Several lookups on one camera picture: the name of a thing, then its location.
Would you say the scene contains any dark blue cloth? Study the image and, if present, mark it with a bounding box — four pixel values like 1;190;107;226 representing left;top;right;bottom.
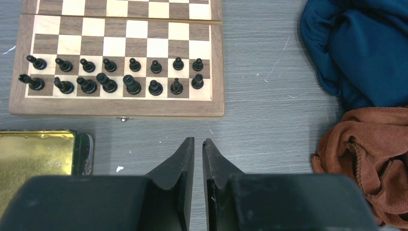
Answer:
300;0;408;111

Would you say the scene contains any black rook chess piece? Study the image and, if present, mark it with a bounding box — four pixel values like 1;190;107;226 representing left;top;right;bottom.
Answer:
18;74;45;91

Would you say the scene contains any wooden chess board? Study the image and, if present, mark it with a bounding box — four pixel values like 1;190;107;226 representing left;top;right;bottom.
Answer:
9;0;225;119

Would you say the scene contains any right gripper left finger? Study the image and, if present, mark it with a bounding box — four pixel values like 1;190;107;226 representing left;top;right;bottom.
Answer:
0;137;195;231

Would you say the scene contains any black pawn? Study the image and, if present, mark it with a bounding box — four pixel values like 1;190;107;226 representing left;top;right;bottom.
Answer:
129;58;141;72
26;55;47;70
103;58;117;73
55;58;73;72
173;57;184;71
150;60;162;74
80;58;96;73
192;58;204;72

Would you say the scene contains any gold metal tray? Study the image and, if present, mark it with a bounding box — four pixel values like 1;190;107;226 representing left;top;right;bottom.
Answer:
0;129;94;214

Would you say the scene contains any rust orange cloth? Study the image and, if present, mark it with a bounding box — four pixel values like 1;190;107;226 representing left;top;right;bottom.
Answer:
311;107;408;231

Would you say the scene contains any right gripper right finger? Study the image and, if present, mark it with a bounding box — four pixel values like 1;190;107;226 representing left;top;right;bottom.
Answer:
202;139;378;231

